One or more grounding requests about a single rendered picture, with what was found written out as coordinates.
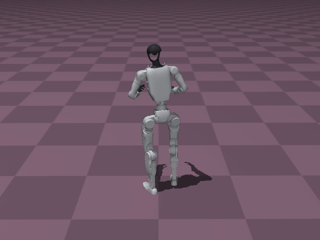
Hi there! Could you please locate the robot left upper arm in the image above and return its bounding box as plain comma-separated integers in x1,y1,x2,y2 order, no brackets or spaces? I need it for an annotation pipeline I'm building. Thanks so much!
128,69,147,99

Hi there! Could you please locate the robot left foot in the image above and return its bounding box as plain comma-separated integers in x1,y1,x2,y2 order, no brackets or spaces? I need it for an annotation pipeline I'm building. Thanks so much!
142,181,158,195

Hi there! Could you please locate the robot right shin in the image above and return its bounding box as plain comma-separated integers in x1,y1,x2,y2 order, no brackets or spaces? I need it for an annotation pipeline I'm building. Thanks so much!
170,145,178,180

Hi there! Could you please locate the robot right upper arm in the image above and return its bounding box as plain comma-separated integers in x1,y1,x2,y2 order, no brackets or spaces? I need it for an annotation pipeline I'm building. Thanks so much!
168,66,188,93

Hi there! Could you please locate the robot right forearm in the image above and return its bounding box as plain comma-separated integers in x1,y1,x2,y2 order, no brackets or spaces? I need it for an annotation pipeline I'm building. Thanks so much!
171,86,182,95

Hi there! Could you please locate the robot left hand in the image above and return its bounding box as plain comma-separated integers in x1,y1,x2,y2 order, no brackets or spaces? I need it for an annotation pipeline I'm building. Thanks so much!
137,84,145,93

